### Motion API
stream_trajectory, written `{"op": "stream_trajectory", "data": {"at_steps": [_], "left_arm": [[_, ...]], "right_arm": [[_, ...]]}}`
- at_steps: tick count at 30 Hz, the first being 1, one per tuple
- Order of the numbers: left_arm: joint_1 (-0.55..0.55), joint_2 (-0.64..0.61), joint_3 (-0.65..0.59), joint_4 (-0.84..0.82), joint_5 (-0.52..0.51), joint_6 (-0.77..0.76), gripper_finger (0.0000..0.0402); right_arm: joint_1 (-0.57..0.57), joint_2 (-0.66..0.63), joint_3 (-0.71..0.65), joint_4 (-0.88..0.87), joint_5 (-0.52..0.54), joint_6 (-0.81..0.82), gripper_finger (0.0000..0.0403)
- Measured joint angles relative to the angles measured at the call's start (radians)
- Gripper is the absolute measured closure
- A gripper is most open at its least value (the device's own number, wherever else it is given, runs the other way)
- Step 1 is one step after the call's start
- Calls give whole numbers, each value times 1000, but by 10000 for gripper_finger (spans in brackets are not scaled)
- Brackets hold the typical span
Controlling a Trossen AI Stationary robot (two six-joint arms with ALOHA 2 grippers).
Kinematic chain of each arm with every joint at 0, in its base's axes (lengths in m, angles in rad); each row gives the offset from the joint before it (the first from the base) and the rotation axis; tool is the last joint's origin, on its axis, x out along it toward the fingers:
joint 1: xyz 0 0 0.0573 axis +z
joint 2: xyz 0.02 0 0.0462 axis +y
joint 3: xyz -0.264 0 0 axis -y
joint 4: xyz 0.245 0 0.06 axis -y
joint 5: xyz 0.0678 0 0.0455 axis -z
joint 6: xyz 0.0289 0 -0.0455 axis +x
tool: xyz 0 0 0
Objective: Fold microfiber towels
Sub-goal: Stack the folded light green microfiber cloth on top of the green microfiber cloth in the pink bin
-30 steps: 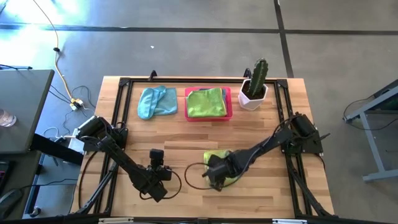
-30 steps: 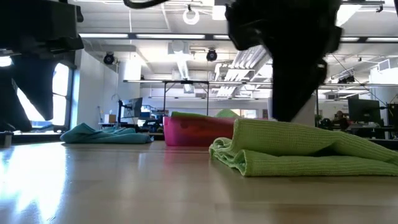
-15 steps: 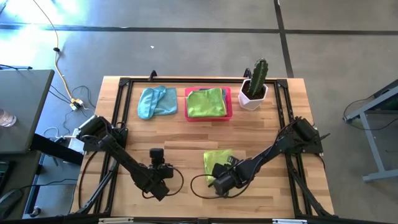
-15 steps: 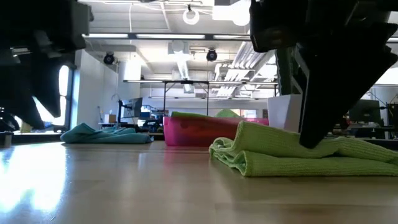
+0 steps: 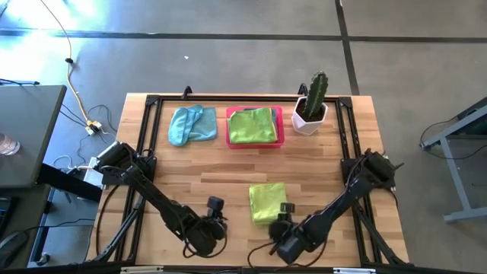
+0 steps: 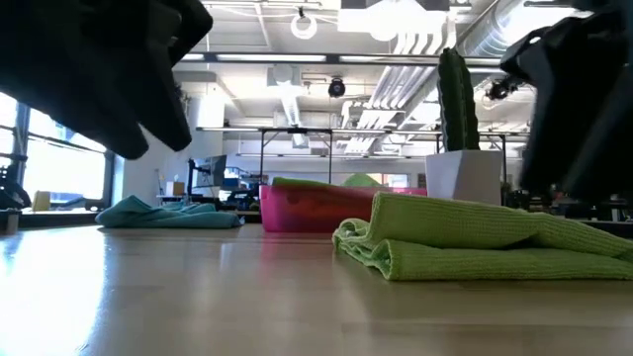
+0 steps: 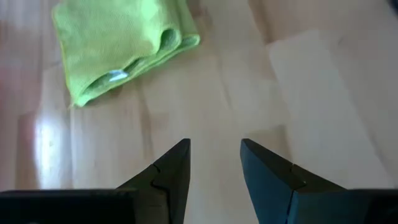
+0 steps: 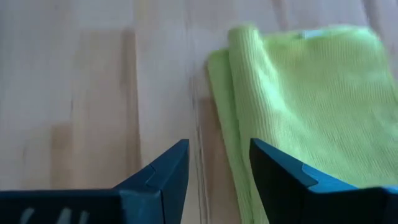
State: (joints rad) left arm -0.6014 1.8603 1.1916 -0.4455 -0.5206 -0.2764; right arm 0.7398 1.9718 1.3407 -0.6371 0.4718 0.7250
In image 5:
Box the dark teal microfiber towel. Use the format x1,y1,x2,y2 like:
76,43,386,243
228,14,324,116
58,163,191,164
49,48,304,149
167,104,218,148

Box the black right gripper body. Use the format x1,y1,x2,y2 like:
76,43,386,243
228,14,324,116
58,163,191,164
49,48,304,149
268,212,301,245

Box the grey metal table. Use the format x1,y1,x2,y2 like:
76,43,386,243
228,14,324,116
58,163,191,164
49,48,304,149
420,97,487,224

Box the yellow floor cable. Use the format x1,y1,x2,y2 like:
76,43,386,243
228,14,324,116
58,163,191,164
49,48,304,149
37,0,92,125

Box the black aluminium table frame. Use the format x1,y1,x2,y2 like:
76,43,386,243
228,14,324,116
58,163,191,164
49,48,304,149
85,85,410,267

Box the grey desk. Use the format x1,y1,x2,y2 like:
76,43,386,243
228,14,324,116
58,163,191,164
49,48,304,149
0,85,68,190

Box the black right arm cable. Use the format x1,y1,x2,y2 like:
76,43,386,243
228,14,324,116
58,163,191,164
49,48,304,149
247,239,328,269

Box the black desk crossbar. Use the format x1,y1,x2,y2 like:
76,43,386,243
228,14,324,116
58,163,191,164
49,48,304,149
37,163,103,202

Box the black floor cable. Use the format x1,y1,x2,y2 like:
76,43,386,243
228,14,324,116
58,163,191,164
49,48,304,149
418,108,487,161
0,78,41,87

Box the silver metal bracket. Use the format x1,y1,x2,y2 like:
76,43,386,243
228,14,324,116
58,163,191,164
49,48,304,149
119,265,165,274
333,267,377,274

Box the green microfiber towel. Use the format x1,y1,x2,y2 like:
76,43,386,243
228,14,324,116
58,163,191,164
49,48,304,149
228,107,278,145
249,182,288,225

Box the white power box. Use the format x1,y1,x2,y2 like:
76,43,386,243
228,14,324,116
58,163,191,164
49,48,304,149
81,155,106,190

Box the white power plugs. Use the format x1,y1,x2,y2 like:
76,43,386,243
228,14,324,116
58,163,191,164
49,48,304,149
84,119,103,137

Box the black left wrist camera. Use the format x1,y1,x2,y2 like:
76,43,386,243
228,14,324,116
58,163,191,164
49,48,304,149
207,196,225,214

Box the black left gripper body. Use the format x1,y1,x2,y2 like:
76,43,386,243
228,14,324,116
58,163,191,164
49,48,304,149
204,213,230,245

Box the black computer mouse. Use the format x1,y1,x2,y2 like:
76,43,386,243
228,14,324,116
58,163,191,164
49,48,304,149
0,231,30,267

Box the pink translucent plastic bin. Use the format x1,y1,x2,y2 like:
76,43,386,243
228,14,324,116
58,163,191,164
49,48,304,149
225,105,285,149

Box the clear drinking glass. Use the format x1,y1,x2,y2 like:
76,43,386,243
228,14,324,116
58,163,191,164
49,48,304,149
0,132,21,156

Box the green cactus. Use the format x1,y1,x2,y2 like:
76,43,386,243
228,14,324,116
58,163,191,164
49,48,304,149
303,70,329,119

